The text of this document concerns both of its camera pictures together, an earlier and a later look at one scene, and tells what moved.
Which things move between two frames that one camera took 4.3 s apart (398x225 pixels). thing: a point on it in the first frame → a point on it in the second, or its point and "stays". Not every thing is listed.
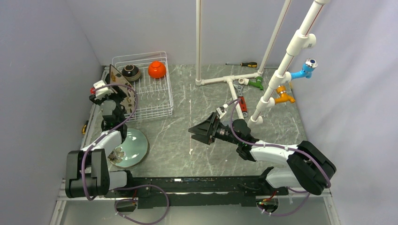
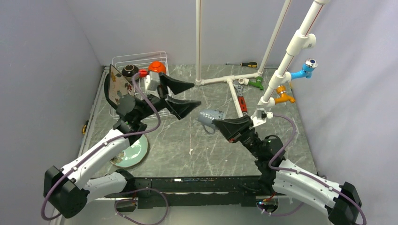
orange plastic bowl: x=156 y=69 stays
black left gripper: x=119 y=95 → x=180 y=108
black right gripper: x=206 y=131 → x=232 y=128
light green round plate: x=132 y=151 stays
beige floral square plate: x=128 y=102 stays
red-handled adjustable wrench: x=243 y=106 stays
